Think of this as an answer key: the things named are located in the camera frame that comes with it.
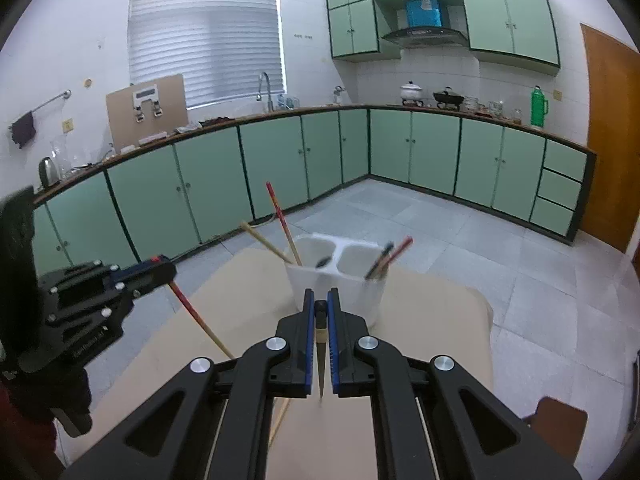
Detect plain wooden chopstick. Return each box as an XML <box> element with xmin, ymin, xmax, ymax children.
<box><xmin>240</xmin><ymin>221</ymin><xmax>294</xmax><ymax>264</ymax></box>

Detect red-patterned chopstick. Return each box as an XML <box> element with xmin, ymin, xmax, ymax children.
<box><xmin>265</xmin><ymin>181</ymin><xmax>303</xmax><ymax>266</ymax></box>
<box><xmin>378</xmin><ymin>236</ymin><xmax>413</xmax><ymax>276</ymax></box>
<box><xmin>168</xmin><ymin>281</ymin><xmax>234</xmax><ymax>360</ymax></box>

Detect black chopstick one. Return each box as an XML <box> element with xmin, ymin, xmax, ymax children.
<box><xmin>364</xmin><ymin>242</ymin><xmax>394</xmax><ymax>280</ymax></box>

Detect kitchen faucet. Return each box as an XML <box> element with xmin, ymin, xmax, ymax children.
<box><xmin>256</xmin><ymin>72</ymin><xmax>274</xmax><ymax>112</ymax></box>

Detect lower green cabinets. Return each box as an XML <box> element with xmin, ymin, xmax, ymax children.
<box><xmin>34</xmin><ymin>106</ymin><xmax>597</xmax><ymax>273</ymax></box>

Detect green cabinets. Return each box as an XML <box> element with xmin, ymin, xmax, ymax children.
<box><xmin>34</xmin><ymin>106</ymin><xmax>597</xmax><ymax>273</ymax></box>
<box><xmin>326</xmin><ymin>0</ymin><xmax>561</xmax><ymax>75</ymax></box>

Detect brown chair seat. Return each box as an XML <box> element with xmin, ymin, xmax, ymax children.
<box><xmin>523</xmin><ymin>396</ymin><xmax>588</xmax><ymax>464</ymax></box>

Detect electric kettle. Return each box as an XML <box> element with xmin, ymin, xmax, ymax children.
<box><xmin>38</xmin><ymin>157</ymin><xmax>61</xmax><ymax>190</ymax></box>

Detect brown board with device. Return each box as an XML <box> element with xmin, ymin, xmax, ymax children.
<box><xmin>105</xmin><ymin>74</ymin><xmax>189</xmax><ymax>153</ymax></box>

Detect white utensil holder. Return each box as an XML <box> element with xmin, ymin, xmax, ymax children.
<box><xmin>285</xmin><ymin>233</ymin><xmax>386</xmax><ymax>327</ymax></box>

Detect window blind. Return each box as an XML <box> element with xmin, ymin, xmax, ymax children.
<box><xmin>127</xmin><ymin>0</ymin><xmax>285</xmax><ymax>107</ymax></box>

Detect left wooden door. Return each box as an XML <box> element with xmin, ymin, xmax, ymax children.
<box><xmin>582</xmin><ymin>25</ymin><xmax>639</xmax><ymax>252</ymax></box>

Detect black wok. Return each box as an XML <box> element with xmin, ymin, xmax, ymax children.
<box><xmin>433</xmin><ymin>87</ymin><xmax>464</xmax><ymax>112</ymax></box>

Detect white pot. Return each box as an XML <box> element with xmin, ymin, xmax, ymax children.
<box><xmin>400</xmin><ymin>81</ymin><xmax>424</xmax><ymax>107</ymax></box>

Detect green thermos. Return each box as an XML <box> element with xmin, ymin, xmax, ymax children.
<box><xmin>530</xmin><ymin>86</ymin><xmax>549</xmax><ymax>129</ymax></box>

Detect range hood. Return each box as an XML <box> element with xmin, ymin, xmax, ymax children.
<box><xmin>383</xmin><ymin>0</ymin><xmax>469</xmax><ymax>49</ymax></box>

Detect upper green cabinets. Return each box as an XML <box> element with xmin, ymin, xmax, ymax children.
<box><xmin>326</xmin><ymin>0</ymin><xmax>561</xmax><ymax>75</ymax></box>

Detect towel on rail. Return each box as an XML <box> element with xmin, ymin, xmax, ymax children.
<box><xmin>10</xmin><ymin>110</ymin><xmax>37</xmax><ymax>150</ymax></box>

